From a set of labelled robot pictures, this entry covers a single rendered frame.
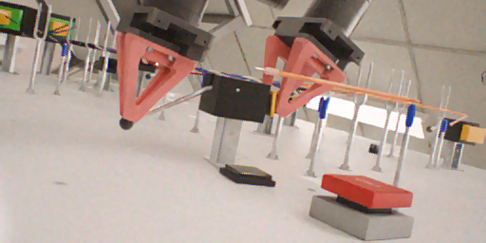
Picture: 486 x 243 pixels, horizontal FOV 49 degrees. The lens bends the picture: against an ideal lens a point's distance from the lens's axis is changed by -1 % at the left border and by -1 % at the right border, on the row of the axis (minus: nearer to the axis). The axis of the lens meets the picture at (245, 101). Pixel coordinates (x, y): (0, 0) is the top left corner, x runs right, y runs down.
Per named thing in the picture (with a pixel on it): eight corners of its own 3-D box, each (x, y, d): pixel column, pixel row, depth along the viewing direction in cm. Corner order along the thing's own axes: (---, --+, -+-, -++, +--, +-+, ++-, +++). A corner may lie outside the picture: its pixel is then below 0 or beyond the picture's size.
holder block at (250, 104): (197, 109, 56) (205, 71, 56) (245, 117, 59) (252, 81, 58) (214, 116, 52) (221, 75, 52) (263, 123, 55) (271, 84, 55)
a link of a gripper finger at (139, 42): (147, 121, 56) (181, 38, 56) (169, 137, 50) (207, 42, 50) (85, 100, 53) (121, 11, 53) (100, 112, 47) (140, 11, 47)
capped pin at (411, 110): (379, 206, 50) (403, 92, 50) (386, 205, 51) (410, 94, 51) (394, 211, 49) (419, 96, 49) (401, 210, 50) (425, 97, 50)
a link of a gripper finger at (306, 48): (276, 122, 62) (320, 55, 63) (312, 136, 56) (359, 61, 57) (234, 89, 59) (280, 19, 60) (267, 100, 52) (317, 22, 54)
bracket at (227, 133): (202, 158, 57) (211, 111, 57) (222, 160, 58) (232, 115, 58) (219, 168, 53) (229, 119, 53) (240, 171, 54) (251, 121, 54)
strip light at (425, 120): (423, 121, 348) (430, 114, 352) (289, 88, 445) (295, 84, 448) (428, 141, 356) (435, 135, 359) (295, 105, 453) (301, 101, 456)
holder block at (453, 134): (430, 159, 106) (439, 115, 106) (470, 174, 96) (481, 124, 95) (411, 157, 105) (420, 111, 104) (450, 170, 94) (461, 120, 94)
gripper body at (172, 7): (173, 48, 57) (199, -16, 57) (210, 56, 48) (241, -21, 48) (116, 24, 54) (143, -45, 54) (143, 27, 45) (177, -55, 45)
